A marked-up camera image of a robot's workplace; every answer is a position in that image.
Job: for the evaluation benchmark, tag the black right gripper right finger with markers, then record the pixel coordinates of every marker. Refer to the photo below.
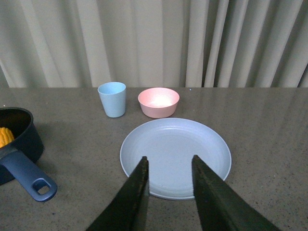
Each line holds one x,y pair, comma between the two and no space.
219,207

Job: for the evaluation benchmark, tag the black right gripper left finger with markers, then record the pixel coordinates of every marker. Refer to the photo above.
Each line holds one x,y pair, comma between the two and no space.
128,209

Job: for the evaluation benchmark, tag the yellow corn cob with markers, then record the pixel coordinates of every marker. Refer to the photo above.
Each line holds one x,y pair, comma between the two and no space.
6,136

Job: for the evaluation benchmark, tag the light blue plate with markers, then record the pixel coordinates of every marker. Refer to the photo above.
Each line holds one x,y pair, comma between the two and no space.
169,145

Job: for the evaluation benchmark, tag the pink bowl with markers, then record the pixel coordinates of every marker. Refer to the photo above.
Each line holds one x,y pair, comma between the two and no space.
158,102

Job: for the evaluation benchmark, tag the light blue cup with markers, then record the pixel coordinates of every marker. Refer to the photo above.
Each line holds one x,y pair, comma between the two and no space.
113,98

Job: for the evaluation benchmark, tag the dark blue saucepan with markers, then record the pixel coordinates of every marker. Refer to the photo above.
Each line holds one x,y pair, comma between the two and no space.
18,158

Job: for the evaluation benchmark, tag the white curtain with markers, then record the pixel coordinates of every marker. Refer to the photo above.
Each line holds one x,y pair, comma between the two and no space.
154,43

